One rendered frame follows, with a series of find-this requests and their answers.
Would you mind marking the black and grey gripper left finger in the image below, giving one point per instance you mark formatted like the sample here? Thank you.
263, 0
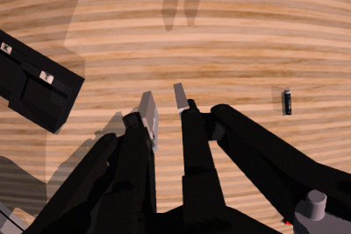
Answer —
76, 207

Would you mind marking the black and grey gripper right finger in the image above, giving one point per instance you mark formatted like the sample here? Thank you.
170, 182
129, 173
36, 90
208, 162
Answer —
318, 195

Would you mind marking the black three-compartment bin rack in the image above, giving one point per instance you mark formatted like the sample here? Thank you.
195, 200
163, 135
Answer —
39, 99

